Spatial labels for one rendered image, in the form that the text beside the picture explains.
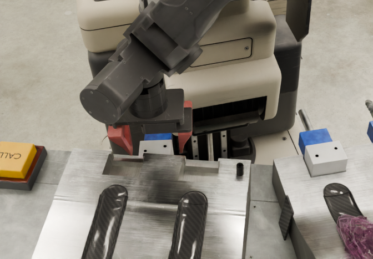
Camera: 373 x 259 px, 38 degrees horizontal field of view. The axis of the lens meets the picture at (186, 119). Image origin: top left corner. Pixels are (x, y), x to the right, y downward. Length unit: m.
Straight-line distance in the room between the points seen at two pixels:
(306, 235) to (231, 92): 0.40
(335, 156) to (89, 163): 0.35
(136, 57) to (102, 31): 0.59
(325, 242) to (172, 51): 0.30
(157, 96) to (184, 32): 0.15
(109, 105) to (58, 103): 1.62
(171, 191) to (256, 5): 0.44
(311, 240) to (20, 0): 2.48
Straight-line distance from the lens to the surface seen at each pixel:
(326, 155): 0.78
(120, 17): 1.24
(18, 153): 0.91
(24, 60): 2.55
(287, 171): 0.79
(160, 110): 0.75
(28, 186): 0.89
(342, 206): 0.77
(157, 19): 0.62
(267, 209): 0.82
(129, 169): 0.80
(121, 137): 0.78
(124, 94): 0.64
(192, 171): 0.78
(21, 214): 0.88
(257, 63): 1.04
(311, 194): 0.77
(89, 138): 2.08
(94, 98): 0.66
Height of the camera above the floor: 1.46
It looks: 45 degrees down
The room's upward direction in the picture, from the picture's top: 6 degrees counter-clockwise
